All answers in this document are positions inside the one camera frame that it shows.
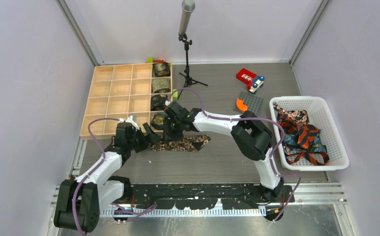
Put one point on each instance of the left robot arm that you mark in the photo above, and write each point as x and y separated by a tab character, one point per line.
80	200

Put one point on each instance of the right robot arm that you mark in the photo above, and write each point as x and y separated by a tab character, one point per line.
248	131

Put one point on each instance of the white plastic basket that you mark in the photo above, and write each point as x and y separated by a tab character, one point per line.
321	117

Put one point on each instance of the grey building baseplate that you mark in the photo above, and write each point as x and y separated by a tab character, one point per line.
253	102

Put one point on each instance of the dark gold rolled tie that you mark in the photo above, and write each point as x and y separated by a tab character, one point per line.
161	69

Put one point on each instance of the black beige floral rolled tie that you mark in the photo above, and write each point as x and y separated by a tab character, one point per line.
158	102

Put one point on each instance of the red toy truck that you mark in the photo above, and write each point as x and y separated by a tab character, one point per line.
251	80

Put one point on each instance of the black microphone tripod stand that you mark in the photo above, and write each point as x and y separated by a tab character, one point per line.
189	81

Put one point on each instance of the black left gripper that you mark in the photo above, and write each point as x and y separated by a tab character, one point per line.
144	144

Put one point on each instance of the orange navy striped tie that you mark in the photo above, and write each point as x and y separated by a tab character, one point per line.
306	134

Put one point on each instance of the orange curved block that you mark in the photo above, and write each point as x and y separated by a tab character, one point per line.
241	106

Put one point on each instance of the brown floral black tie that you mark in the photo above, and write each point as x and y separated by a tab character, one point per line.
193	143

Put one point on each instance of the wooden compartment tray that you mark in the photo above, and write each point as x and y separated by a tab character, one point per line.
117	91

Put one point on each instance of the olive patterned rolled tie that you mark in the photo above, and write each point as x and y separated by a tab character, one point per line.
161	85

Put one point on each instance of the navy yellow floral rolled tie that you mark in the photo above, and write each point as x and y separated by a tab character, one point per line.
157	121

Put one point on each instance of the blue patterned tie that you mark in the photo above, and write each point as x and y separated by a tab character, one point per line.
291	146

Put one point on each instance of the pink floral dark tie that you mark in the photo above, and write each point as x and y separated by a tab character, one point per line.
298	116

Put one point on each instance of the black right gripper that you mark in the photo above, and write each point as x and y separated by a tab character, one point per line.
168	134

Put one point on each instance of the small red orange blocks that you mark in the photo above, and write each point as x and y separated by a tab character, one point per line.
158	61

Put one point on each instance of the grey microphone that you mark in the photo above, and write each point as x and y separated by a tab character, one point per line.
188	6

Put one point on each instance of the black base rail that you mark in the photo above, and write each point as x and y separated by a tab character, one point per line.
201	196

